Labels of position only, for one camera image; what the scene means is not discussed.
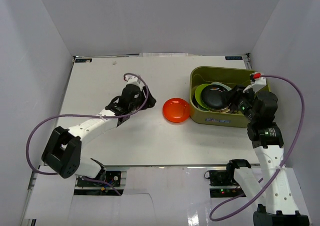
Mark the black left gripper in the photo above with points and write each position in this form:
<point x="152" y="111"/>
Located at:
<point x="149" y="99"/>

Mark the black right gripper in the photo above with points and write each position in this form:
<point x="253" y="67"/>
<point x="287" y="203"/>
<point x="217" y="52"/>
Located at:
<point x="231" y="97"/>

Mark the light blue rectangular dish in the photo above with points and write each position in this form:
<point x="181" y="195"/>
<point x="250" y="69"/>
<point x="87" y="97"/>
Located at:
<point x="222" y="85"/>

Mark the cream plate with black patch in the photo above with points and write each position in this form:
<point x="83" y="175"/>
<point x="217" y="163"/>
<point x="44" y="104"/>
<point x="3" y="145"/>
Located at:
<point x="220" y="110"/>

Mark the black round plate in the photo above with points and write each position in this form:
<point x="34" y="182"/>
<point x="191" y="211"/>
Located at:
<point x="213" y="96"/>

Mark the orange round plate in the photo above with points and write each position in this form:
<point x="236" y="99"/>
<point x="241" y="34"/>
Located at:
<point x="176" y="110"/>

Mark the lime green round plate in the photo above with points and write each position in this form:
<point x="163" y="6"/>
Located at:
<point x="198" y="97"/>

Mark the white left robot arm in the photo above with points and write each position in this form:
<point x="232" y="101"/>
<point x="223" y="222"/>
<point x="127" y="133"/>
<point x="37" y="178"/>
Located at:
<point x="63" y="151"/>

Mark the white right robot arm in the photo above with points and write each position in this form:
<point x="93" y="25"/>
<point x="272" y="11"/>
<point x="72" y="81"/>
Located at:
<point x="273" y="197"/>

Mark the olive green plastic bin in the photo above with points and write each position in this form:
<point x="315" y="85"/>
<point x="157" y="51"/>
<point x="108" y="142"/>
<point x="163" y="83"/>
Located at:
<point x="254" y="82"/>

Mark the right blue table label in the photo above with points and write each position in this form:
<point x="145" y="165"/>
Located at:
<point x="232" y="58"/>

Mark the blue table label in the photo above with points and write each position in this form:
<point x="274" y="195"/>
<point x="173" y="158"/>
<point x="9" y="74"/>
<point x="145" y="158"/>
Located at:
<point x="232" y="58"/>
<point x="83" y="60"/>

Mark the left blue table label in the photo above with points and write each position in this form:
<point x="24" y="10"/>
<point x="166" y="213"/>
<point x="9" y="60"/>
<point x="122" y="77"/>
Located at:
<point x="83" y="60"/>

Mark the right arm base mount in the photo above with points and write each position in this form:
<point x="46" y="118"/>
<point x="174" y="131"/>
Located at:
<point x="221" y="186"/>

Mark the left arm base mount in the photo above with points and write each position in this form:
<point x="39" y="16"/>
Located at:
<point x="111" y="185"/>

